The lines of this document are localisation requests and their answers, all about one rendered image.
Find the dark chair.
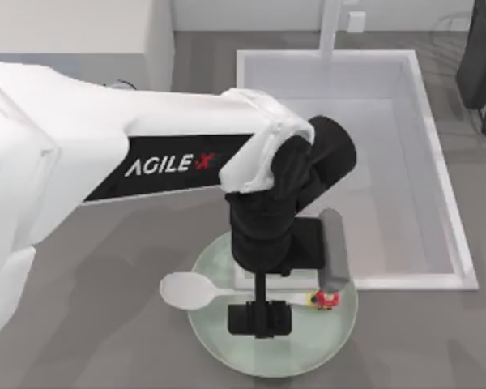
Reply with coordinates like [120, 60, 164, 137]
[454, 0, 486, 143]

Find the white tall tap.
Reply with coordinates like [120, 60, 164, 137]
[317, 0, 368, 61]

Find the white cabinet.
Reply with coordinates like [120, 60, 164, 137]
[0, 0, 176, 92]

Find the white sink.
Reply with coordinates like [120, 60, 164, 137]
[235, 49, 480, 293]

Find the pale green round plate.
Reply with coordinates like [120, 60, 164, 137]
[186, 230, 360, 368]

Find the white spoon with red end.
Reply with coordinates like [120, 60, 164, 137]
[159, 271, 342, 313]

